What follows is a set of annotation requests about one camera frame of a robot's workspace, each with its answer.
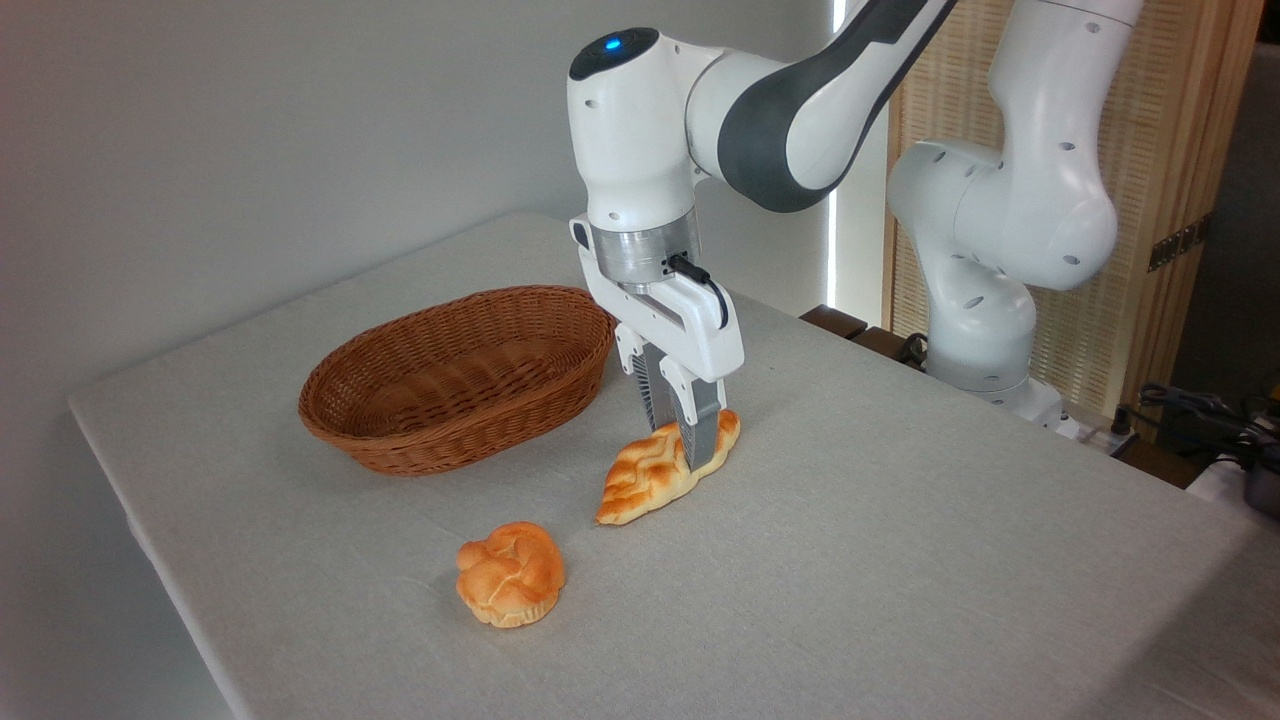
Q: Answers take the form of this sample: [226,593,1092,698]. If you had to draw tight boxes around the white power strip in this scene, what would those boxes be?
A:
[1072,418,1141,457]

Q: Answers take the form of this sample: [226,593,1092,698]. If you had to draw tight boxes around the black cable bundle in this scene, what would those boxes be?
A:
[1113,382,1280,471]

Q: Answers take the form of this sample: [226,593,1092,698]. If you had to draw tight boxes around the long braided bread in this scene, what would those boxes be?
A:
[594,408,743,527]

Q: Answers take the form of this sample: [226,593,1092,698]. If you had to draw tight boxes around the grey tablecloth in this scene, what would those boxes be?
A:
[67,212,1280,720]

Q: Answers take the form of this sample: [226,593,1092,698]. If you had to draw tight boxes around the dark wooden base platform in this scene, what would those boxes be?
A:
[799,304,933,372]

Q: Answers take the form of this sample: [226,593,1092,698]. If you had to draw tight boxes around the round knotted bread roll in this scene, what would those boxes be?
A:
[455,520,568,630]

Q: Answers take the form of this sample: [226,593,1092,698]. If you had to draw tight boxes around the black screen hinge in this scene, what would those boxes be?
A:
[1147,214,1214,273]

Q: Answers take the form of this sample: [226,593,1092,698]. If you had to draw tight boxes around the brown wicker basket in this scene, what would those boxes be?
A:
[298,285,617,478]

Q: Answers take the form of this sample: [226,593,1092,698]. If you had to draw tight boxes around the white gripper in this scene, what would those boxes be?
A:
[570,214,747,472]

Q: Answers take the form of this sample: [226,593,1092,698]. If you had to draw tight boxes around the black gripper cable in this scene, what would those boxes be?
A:
[667,253,730,332]

